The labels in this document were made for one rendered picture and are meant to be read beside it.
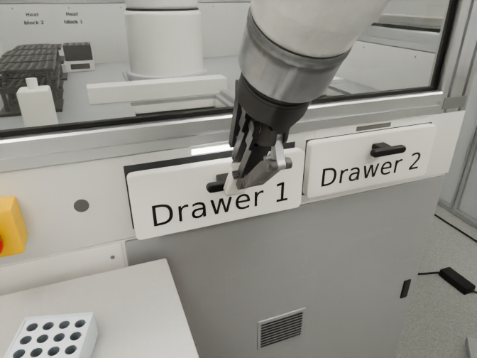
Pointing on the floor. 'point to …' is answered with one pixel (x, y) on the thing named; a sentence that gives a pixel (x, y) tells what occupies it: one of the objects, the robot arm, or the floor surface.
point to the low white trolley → (112, 311)
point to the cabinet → (280, 274)
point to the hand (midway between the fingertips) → (238, 178)
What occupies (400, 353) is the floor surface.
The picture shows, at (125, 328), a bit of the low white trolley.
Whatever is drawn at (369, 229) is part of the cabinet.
